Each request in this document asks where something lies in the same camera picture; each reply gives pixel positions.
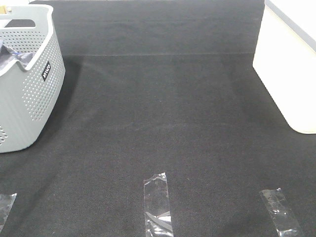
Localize cream plastic storage box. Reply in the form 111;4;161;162
253;0;316;134

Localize centre clear tape strip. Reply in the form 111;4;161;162
144;173;174;237

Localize right clear tape strip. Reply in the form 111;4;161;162
260;188;305;237

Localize grey perforated laundry basket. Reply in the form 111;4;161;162
0;4;65;153

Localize left clear tape strip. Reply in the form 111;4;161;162
0;193;17;232

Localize clear tape strip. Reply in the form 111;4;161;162
0;193;17;232
144;173;174;237
260;188;305;237

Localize grey towel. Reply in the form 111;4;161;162
0;44;35;70

